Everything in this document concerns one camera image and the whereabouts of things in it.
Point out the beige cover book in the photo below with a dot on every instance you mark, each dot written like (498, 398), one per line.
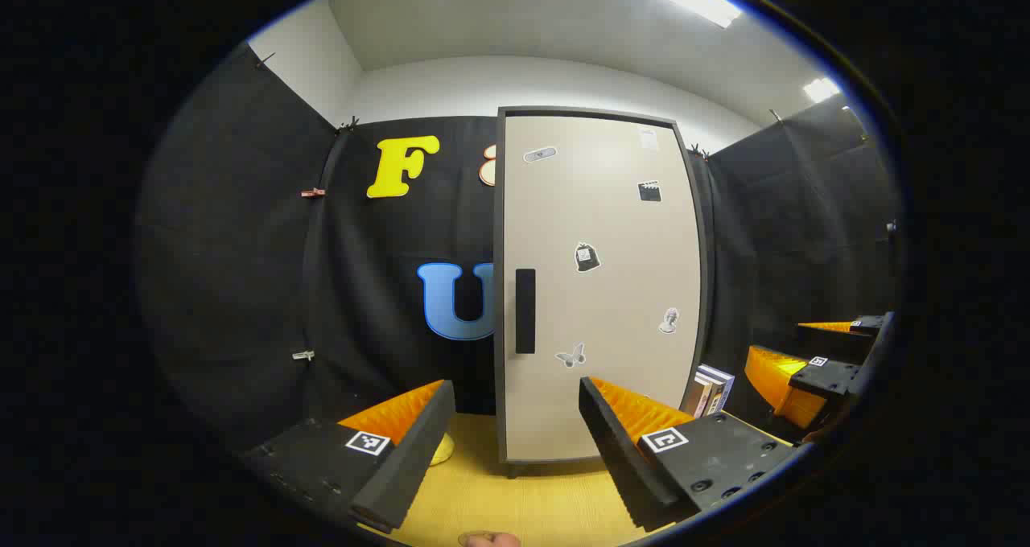
(698, 396)

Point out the black backdrop cloth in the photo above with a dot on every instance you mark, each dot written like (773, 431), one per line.
(241, 249)

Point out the small ceiling light panel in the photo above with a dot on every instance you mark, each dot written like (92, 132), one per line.
(821, 89)

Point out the beige cabinet door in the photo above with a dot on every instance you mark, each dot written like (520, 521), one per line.
(603, 289)

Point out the blue grey book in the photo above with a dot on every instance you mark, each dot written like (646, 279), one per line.
(723, 380)

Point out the grey cabinet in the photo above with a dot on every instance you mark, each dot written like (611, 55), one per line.
(500, 209)

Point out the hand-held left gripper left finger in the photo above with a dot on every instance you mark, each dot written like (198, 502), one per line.
(410, 458)

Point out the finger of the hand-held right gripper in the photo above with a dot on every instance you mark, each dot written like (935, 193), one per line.
(833, 378)
(865, 324)

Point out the red clip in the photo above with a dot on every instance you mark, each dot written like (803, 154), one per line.
(312, 192)

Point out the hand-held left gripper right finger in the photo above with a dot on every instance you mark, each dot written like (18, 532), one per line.
(624, 458)

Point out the black clip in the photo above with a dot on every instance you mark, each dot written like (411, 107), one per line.
(264, 60)
(348, 123)
(698, 152)
(774, 116)

